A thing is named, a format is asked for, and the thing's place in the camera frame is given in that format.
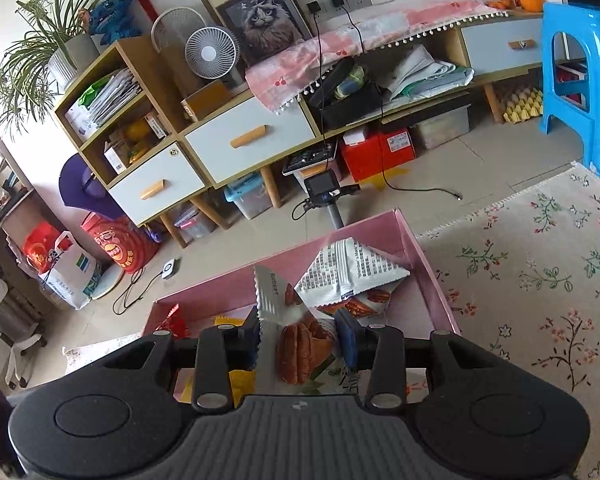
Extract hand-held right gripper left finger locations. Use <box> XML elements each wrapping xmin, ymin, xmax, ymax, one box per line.
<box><xmin>100</xmin><ymin>310</ymin><xmax>263</xmax><ymax>413</ymax></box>

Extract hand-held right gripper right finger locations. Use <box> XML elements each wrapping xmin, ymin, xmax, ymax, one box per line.
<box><xmin>332</xmin><ymin>308</ymin><xmax>501</xmax><ymax>411</ymax></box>

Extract yellow snack packet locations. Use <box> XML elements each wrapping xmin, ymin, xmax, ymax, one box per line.
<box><xmin>214</xmin><ymin>315</ymin><xmax>258</xmax><ymax>407</ymax></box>

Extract silver pecan snack packet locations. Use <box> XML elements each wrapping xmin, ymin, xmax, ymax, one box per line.
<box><xmin>252</xmin><ymin>265</ymin><xmax>363</xmax><ymax>397</ymax></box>

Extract pink cardboard box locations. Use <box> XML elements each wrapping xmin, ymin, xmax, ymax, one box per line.
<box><xmin>140</xmin><ymin>208</ymin><xmax>463</xmax><ymax>406</ymax></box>

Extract red snack packet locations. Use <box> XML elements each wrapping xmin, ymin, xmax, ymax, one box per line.
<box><xmin>155</xmin><ymin>305</ymin><xmax>191</xmax><ymax>341</ymax></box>

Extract white pecan snack packet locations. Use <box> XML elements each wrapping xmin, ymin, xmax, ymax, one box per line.
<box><xmin>300</xmin><ymin>237</ymin><xmax>411</xmax><ymax>318</ymax></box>

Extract small floral mat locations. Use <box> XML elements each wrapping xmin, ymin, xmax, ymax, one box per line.
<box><xmin>62</xmin><ymin>332</ymin><xmax>143</xmax><ymax>376</ymax></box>

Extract round white board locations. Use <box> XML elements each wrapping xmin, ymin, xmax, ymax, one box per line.
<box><xmin>90</xmin><ymin>265</ymin><xmax>123</xmax><ymax>301</ymax></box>

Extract small clear storage box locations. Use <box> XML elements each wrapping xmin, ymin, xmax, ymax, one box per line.
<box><xmin>175</xmin><ymin>202</ymin><xmax>216</xmax><ymax>241</ymax></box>

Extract red round bag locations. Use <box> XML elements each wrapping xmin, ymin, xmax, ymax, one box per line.
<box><xmin>80</xmin><ymin>212</ymin><xmax>158</xmax><ymax>273</ymax></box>

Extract yellow paper sheet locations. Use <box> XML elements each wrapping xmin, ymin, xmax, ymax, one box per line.
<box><xmin>370</xmin><ymin>169</ymin><xmax>411</xmax><ymax>190</ymax></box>

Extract white paper bag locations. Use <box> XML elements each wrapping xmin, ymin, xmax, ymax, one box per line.
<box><xmin>39</xmin><ymin>231</ymin><xmax>103</xmax><ymax>311</ymax></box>

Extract blue lid storage box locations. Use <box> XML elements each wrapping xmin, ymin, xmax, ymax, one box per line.
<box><xmin>224</xmin><ymin>172</ymin><xmax>273</xmax><ymax>220</ymax></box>

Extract red box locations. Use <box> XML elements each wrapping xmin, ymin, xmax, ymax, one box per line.
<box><xmin>340</xmin><ymin>127</ymin><xmax>416</xmax><ymax>183</ymax></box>

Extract black electronic device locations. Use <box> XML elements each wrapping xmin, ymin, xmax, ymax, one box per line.
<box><xmin>282</xmin><ymin>141</ymin><xmax>338</xmax><ymax>177</ymax></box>

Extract floral rug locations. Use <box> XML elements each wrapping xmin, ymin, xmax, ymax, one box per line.
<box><xmin>415</xmin><ymin>161</ymin><xmax>600</xmax><ymax>480</ymax></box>

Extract red gift bag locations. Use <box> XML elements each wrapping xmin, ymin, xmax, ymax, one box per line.
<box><xmin>22</xmin><ymin>221</ymin><xmax>63</xmax><ymax>273</ymax></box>

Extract grey office chair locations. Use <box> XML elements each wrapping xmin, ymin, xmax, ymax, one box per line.
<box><xmin>0</xmin><ymin>265</ymin><xmax>46</xmax><ymax>391</ymax></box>

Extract wide white drawer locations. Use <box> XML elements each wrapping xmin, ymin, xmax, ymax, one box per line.
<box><xmin>185</xmin><ymin>95</ymin><xmax>318</xmax><ymax>183</ymax></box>

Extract purple cap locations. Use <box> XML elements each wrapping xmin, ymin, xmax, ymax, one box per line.
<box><xmin>58</xmin><ymin>154</ymin><xmax>118</xmax><ymax>216</ymax></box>

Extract black bag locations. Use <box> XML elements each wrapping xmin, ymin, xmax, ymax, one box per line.
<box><xmin>305</xmin><ymin>57</ymin><xmax>386</xmax><ymax>131</ymax></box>

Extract clear plastic storage box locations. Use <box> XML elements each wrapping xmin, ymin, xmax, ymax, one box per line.
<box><xmin>412</xmin><ymin>105</ymin><xmax>471</xmax><ymax>150</ymax></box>

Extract small white carton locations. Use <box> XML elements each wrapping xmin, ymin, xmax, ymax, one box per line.
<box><xmin>104</xmin><ymin>139</ymin><xmax>128</xmax><ymax>175</ymax></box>

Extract yellow fruit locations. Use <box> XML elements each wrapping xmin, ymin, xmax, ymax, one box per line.
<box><xmin>122</xmin><ymin>120</ymin><xmax>151</xmax><ymax>163</ymax></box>

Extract small printed carton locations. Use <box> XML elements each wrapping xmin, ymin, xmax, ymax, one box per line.
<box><xmin>145</xmin><ymin>112</ymin><xmax>168</xmax><ymax>138</ymax></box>

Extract dark shelf rack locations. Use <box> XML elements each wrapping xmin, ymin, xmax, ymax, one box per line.
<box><xmin>0</xmin><ymin>125</ymin><xmax>46</xmax><ymax>321</ymax></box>

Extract brown cardboard box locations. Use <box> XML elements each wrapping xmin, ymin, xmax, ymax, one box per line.
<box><xmin>181</xmin><ymin>80</ymin><xmax>231</xmax><ymax>122</ymax></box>

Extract folded white green bags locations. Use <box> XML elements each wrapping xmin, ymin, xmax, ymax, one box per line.
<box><xmin>382</xmin><ymin>45</ymin><xmax>476</xmax><ymax>106</ymax></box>

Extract pink cherry print cloth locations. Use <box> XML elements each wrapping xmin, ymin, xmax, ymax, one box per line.
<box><xmin>245</xmin><ymin>0</ymin><xmax>503</xmax><ymax>117</ymax></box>

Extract long wooden tv cabinet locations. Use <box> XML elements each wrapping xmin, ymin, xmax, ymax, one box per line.
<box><xmin>180</xmin><ymin>10</ymin><xmax>571</xmax><ymax>211</ymax></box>

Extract stack of papers and bags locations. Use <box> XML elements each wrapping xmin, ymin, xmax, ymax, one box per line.
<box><xmin>65</xmin><ymin>69</ymin><xmax>143</xmax><ymax>136</ymax></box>

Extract yellow egg tray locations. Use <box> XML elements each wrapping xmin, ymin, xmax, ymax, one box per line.
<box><xmin>500</xmin><ymin>85</ymin><xmax>545</xmax><ymax>125</ymax></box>

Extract wooden cube cabinet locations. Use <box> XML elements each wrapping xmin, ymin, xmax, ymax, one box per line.
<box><xmin>52</xmin><ymin>35</ymin><xmax>211</xmax><ymax>248</ymax></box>

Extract small white desk fan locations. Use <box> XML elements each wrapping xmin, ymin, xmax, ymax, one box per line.
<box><xmin>185</xmin><ymin>26</ymin><xmax>242</xmax><ymax>88</ymax></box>

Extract framed cat picture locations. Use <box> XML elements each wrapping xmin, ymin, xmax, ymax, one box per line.
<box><xmin>200</xmin><ymin>0</ymin><xmax>315</xmax><ymax>68</ymax></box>

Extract potted green plant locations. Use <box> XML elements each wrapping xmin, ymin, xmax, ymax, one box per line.
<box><xmin>0</xmin><ymin>0</ymin><xmax>108</xmax><ymax>131</ymax></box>

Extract blue plush toy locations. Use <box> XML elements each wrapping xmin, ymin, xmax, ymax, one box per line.
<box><xmin>80</xmin><ymin>0</ymin><xmax>143</xmax><ymax>46</ymax></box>

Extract thin black charger cable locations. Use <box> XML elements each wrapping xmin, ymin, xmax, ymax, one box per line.
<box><xmin>112</xmin><ymin>265</ymin><xmax>163</xmax><ymax>316</ymax></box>

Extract action camera on tripod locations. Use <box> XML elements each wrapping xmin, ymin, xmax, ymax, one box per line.
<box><xmin>292</xmin><ymin>171</ymin><xmax>361</xmax><ymax>231</ymax></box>

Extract long black power cable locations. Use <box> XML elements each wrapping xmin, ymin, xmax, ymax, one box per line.
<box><xmin>337</xmin><ymin>5</ymin><xmax>463</xmax><ymax>201</ymax></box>

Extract white drawer with small handle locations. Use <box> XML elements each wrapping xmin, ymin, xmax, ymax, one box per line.
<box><xmin>460</xmin><ymin>17</ymin><xmax>556</xmax><ymax>73</ymax></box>

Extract white wire fan guard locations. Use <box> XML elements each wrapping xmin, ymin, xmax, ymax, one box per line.
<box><xmin>151</xmin><ymin>6</ymin><xmax>208</xmax><ymax>53</ymax></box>

